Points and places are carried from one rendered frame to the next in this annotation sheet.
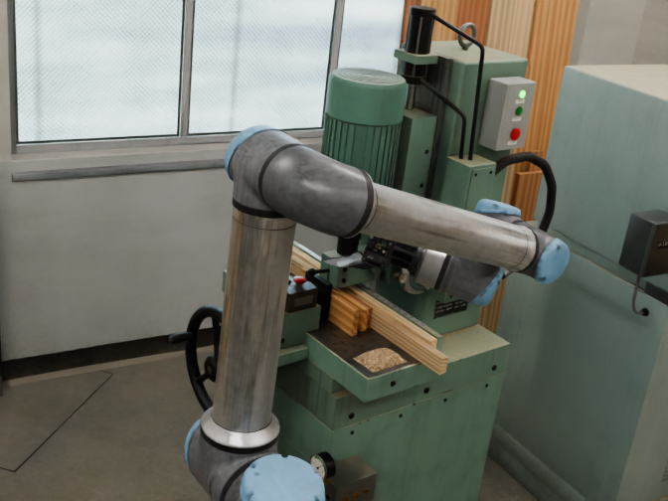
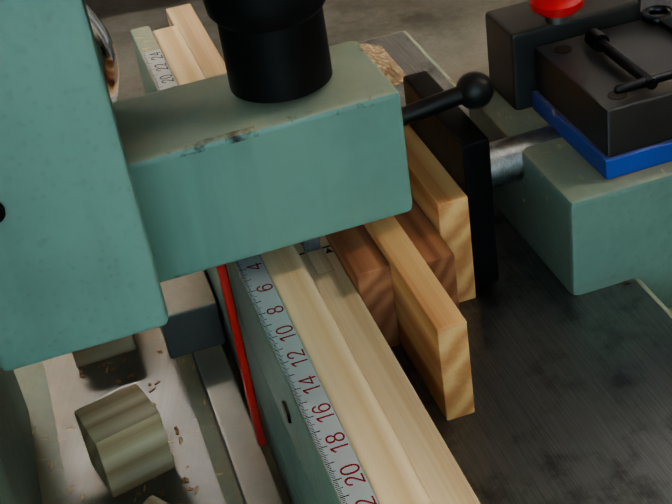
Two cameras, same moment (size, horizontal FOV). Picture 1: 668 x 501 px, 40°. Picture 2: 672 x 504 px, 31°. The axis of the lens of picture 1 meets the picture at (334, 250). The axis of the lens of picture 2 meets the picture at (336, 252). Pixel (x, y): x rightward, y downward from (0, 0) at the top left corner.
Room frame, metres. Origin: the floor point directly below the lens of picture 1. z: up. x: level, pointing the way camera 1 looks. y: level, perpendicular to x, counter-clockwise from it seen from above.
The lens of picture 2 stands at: (2.51, 0.23, 1.31)
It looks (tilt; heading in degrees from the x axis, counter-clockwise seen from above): 34 degrees down; 208
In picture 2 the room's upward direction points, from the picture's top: 9 degrees counter-clockwise
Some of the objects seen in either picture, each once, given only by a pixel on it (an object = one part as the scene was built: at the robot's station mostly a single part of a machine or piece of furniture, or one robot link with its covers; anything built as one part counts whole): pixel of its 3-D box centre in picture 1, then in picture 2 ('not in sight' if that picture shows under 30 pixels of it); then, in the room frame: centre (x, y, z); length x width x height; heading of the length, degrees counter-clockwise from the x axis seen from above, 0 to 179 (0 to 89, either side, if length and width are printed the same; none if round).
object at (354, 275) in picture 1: (351, 268); (257, 169); (2.05, -0.05, 0.99); 0.14 x 0.07 x 0.09; 130
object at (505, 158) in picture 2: (306, 296); (499, 162); (1.95, 0.05, 0.95); 0.09 x 0.07 x 0.09; 40
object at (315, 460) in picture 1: (323, 469); not in sight; (1.70, -0.04, 0.65); 0.06 x 0.04 x 0.08; 40
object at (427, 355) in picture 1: (360, 309); (279, 208); (1.98, -0.08, 0.92); 0.59 x 0.02 x 0.04; 40
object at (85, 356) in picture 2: not in sight; (97, 325); (1.99, -0.23, 0.82); 0.04 x 0.04 x 0.03; 41
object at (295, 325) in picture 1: (278, 316); (623, 179); (1.90, 0.11, 0.92); 0.15 x 0.13 x 0.09; 40
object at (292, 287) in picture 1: (281, 289); (623, 62); (1.90, 0.11, 0.99); 0.13 x 0.11 x 0.06; 40
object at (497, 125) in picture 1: (507, 113); not in sight; (2.13, -0.37, 1.40); 0.10 x 0.06 x 0.16; 130
